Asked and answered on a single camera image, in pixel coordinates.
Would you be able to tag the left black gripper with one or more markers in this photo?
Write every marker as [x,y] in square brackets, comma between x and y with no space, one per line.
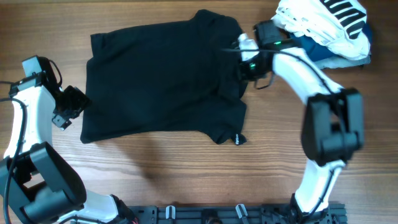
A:
[81,100]

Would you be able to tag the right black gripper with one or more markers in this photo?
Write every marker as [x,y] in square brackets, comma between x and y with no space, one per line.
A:
[244,70]

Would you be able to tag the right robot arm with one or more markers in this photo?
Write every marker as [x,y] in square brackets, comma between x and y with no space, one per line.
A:
[332,129]

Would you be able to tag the black t-shirt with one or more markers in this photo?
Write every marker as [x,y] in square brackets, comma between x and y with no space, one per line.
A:
[175,76]

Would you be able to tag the dark blue folded garment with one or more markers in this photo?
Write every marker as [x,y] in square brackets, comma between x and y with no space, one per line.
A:
[315,51]

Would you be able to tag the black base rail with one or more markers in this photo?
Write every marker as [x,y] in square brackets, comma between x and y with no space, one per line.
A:
[217,214]

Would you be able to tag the white black-striped folded garment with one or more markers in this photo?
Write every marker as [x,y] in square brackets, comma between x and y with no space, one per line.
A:
[335,24]

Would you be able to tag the light blue folded garment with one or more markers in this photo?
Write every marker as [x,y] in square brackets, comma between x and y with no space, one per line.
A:
[341,62]

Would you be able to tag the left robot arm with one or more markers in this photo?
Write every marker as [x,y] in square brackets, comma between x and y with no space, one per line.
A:
[37,184]

